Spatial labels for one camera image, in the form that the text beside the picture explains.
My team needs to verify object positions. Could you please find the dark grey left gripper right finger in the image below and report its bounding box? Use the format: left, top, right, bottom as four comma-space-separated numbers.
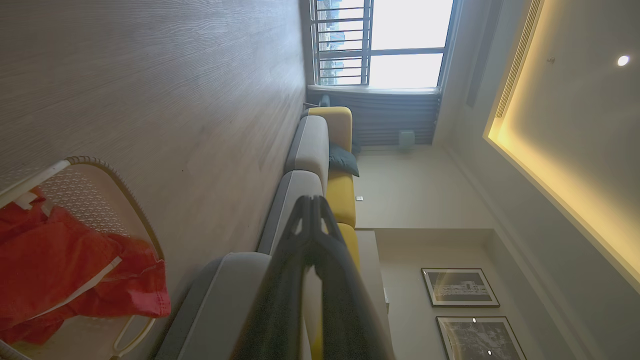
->
312, 195, 397, 360

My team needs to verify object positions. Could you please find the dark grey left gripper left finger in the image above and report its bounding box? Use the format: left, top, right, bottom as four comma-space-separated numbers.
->
234, 195, 315, 360

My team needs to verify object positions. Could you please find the red cloth garment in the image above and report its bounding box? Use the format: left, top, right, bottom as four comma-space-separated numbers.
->
0, 186, 172, 346

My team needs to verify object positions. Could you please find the grey and yellow sofa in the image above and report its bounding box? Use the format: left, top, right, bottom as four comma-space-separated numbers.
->
154, 106, 362, 360

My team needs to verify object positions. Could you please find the small framed black-white picture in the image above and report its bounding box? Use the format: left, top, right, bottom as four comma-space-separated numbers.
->
421, 267, 501, 308

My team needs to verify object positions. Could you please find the large framed black-white picture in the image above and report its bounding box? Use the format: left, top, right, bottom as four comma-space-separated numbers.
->
435, 315, 528, 360

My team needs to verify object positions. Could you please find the dark teal cushion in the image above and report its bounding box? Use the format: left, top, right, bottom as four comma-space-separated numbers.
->
328, 142, 360, 178

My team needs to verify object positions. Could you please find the grey slatted panel under window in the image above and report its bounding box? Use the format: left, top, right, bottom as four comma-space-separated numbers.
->
307, 86, 443, 147

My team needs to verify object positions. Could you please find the white laundry basket brown rim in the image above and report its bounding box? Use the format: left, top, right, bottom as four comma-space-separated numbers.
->
0, 156, 166, 360

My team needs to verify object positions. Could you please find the grey metal window railing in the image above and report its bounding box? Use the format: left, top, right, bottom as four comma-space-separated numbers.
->
311, 0, 374, 86

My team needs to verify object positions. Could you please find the large bright window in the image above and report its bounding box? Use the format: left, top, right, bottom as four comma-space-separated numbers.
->
310, 0, 457, 91

